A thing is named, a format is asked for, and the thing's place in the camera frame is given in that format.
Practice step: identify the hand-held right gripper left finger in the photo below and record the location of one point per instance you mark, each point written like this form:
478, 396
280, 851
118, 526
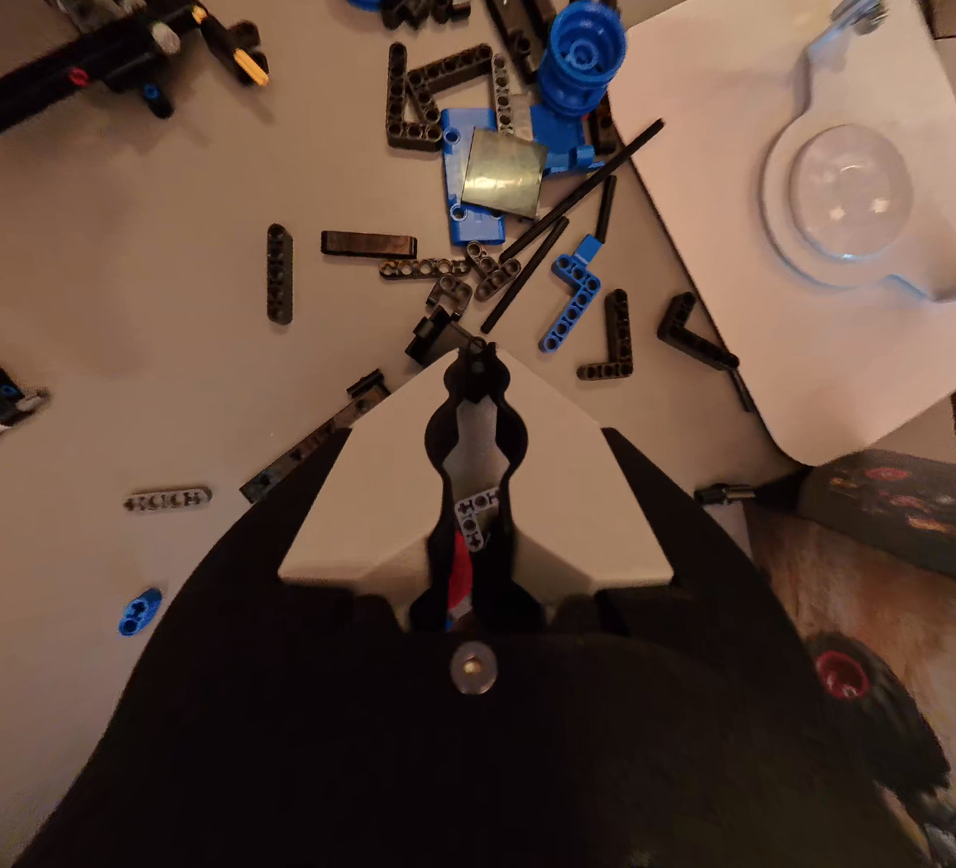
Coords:
358, 509

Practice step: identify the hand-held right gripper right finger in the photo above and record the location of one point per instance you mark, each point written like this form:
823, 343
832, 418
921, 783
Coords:
590, 509

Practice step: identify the grey black long pin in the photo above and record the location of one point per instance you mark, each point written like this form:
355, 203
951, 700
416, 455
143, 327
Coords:
34, 401

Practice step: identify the black connector with blue pin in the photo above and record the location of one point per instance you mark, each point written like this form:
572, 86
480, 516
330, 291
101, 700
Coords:
11, 397

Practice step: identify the small brick assembly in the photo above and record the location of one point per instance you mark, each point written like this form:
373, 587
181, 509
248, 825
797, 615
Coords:
97, 9

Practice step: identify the grey desk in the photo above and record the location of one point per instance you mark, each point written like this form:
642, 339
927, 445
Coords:
149, 248

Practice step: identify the grey cross connector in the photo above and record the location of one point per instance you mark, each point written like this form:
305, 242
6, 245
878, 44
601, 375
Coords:
470, 509

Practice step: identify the red wheel rim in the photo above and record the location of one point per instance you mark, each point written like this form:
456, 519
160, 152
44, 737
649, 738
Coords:
461, 577

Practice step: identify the black angled beam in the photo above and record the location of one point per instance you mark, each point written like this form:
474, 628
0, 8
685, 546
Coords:
691, 334
620, 337

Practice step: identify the grey thin beam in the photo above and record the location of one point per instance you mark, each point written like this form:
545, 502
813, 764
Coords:
168, 500

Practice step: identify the blue angled beam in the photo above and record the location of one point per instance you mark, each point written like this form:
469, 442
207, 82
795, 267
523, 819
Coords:
571, 308

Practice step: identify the black bent connector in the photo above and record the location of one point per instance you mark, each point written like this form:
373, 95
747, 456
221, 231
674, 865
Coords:
452, 293

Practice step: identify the medium black axle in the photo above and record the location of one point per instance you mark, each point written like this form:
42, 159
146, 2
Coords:
523, 278

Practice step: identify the blue short connector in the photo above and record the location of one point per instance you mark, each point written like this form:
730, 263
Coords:
588, 248
140, 612

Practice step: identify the black five-hole beam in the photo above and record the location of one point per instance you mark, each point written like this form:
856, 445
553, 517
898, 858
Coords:
280, 274

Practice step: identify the black thin beam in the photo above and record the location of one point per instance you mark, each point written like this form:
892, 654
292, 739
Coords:
422, 268

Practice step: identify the black three-hole connector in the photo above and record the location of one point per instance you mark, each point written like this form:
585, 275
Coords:
493, 274

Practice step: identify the black flat plate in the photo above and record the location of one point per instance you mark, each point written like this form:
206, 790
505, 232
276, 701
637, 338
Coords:
370, 244

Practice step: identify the toy truck set box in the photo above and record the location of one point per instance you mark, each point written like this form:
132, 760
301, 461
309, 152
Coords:
881, 584

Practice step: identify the short black axle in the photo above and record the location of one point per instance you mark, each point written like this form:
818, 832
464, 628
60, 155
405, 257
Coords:
606, 207

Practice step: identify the long black axle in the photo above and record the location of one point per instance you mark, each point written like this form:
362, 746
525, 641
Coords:
590, 184

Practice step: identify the white book stand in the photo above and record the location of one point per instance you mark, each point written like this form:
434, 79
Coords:
709, 173

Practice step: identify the blue flat panel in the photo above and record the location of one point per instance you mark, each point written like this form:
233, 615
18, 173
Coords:
455, 166

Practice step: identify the blue fender piece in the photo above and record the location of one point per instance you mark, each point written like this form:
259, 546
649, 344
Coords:
571, 151

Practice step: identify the grey long holed beam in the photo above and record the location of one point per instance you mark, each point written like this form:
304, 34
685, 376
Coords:
508, 98

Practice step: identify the black piece with yellow axle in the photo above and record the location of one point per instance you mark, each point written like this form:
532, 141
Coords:
239, 54

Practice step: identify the black open frame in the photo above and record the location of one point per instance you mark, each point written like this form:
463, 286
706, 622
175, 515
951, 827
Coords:
407, 106

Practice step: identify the black rectangular frame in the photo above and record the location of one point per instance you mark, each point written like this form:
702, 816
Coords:
515, 1

